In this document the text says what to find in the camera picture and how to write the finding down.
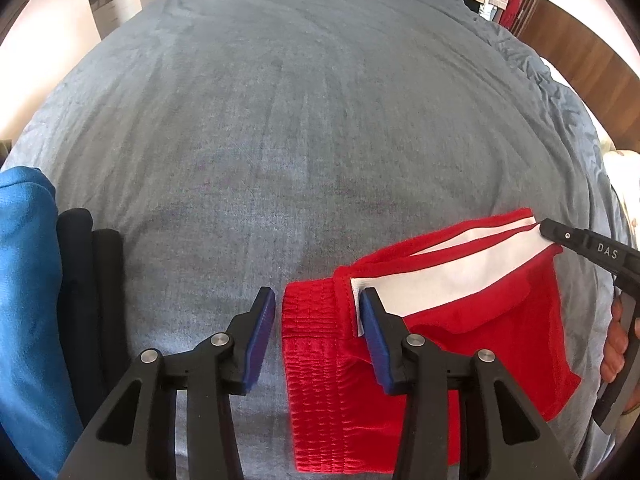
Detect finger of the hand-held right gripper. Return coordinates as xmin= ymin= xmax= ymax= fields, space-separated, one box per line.
xmin=537 ymin=217 xmax=586 ymax=251

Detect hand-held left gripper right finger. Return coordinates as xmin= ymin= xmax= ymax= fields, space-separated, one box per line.
xmin=359 ymin=287 xmax=578 ymax=480

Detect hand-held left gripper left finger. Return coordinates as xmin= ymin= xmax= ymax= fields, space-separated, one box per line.
xmin=57 ymin=286 xmax=277 ymax=480

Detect red pants with white stripe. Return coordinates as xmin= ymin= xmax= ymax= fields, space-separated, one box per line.
xmin=282 ymin=207 xmax=583 ymax=476

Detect person's right hand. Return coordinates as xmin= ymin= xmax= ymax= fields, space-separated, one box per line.
xmin=601 ymin=295 xmax=630 ymax=385

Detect white pillow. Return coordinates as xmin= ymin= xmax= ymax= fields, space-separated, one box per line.
xmin=542 ymin=57 xmax=618 ymax=153

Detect brown wooden headboard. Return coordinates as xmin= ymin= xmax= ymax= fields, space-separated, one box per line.
xmin=515 ymin=0 xmax=640 ymax=158

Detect black folded garment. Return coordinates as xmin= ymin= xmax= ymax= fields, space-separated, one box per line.
xmin=56 ymin=207 xmax=131 ymax=426

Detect grey blanket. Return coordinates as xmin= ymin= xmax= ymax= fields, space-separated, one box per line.
xmin=0 ymin=0 xmax=631 ymax=480

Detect blue folded garment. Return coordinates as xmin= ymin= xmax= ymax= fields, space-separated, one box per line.
xmin=0 ymin=165 xmax=86 ymax=480

